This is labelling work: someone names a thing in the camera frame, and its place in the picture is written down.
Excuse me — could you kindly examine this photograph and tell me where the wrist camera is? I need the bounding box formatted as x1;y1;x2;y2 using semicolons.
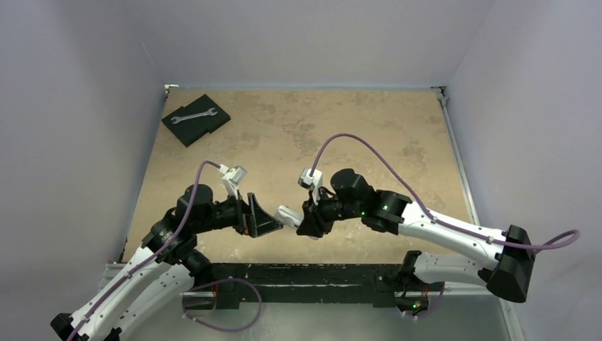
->
219;164;247;199
297;168;323;204

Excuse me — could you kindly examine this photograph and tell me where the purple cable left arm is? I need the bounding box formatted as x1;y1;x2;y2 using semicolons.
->
65;160;222;341

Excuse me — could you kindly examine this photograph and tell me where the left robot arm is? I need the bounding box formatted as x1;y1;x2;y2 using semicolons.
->
50;185;283;340

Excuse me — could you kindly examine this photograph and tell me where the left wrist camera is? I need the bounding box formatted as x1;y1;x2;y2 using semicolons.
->
219;164;247;199

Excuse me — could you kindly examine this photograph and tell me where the white remote control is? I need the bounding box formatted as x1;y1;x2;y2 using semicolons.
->
274;205;303;229

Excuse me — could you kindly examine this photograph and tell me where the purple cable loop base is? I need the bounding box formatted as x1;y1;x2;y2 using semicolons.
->
182;278;263;333

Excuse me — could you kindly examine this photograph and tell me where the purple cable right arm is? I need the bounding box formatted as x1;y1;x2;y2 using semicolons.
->
310;133;581;253

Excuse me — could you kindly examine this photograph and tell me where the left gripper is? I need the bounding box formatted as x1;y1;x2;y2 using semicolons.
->
194;188;282;236

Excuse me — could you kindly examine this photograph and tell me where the silver open-end wrench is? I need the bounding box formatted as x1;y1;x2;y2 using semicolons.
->
170;108;218;124

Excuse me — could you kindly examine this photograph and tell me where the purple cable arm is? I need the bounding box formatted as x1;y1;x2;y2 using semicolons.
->
65;160;222;341
310;133;581;253

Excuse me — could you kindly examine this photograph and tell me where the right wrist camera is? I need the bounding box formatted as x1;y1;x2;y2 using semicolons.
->
297;168;323;204

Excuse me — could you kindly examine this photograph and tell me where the black foam pad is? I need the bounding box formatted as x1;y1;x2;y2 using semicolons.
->
162;94;231;147

